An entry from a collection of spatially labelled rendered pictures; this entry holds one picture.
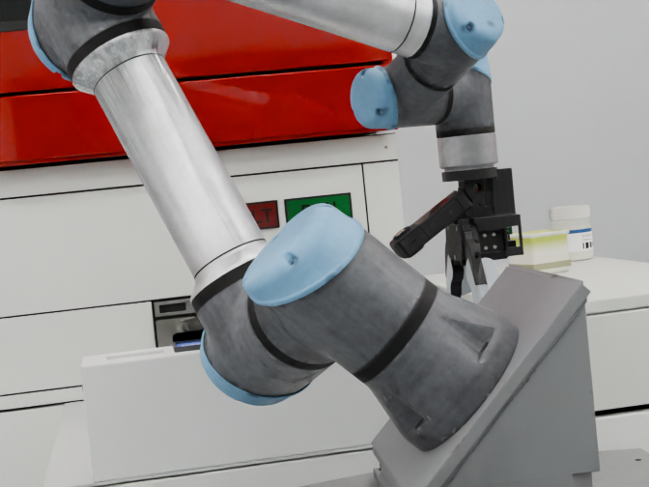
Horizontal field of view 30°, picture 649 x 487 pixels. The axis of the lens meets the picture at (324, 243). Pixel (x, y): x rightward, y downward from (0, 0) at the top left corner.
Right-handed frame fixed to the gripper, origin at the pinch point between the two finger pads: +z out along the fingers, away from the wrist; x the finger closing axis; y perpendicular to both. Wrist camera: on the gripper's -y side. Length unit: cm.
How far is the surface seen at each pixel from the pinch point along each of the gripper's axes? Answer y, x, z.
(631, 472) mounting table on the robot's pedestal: 6.2, -33.7, 12.4
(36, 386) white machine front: -59, 58, 9
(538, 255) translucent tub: 21.8, 32.7, -5.2
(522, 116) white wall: 82, 206, -33
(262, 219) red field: -18, 57, -15
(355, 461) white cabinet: -17.2, -4.8, 14.3
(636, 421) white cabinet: 19.7, -4.8, 14.2
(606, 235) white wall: 106, 206, 6
